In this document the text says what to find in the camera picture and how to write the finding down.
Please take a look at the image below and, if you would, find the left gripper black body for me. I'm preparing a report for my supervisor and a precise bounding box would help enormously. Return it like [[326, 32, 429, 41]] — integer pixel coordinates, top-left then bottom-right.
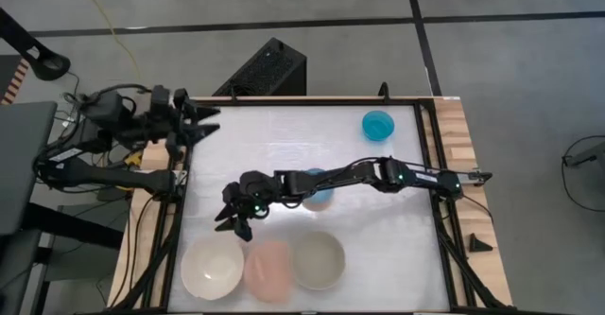
[[149, 86, 200, 162]]

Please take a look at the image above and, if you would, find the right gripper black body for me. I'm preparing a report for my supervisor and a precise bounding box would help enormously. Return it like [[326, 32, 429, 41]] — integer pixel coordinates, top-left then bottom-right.
[[221, 169, 281, 219]]

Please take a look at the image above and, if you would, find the blue translucent bowl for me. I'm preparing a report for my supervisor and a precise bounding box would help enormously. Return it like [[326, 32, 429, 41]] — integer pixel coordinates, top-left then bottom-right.
[[361, 110, 396, 142], [302, 166, 336, 212]]

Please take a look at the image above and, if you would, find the beige grey bowl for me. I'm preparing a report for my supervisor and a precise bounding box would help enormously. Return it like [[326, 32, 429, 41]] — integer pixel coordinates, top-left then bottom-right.
[[290, 230, 347, 291]]

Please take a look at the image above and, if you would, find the large white bowl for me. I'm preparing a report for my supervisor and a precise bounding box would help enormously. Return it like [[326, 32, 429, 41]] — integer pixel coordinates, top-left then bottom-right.
[[180, 236, 246, 302]]

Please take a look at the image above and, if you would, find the pink notched bowl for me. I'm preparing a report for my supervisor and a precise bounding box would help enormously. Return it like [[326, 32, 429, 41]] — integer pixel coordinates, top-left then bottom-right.
[[243, 240, 295, 305]]

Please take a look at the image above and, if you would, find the black computer tower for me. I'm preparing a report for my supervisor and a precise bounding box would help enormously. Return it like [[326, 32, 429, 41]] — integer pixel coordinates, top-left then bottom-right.
[[212, 36, 307, 97]]

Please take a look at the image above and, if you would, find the grey floor stand foot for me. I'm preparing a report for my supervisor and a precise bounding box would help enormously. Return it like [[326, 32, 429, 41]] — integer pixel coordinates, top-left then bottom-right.
[[564, 140, 605, 167]]

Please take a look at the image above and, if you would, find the black table frame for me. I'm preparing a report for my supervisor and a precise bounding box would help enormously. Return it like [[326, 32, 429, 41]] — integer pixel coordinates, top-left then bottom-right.
[[108, 95, 516, 315]]

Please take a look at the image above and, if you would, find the yellow floor cable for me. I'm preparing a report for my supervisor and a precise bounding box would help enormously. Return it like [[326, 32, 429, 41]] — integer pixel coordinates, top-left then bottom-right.
[[73, 0, 143, 82]]

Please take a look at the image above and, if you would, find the black triangular bracket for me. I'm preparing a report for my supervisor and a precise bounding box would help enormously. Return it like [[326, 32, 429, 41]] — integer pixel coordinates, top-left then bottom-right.
[[468, 233, 493, 254]]

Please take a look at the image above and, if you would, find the black looped floor cable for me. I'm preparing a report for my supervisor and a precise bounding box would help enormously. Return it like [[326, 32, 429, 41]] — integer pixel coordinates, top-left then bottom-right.
[[561, 134, 605, 213]]

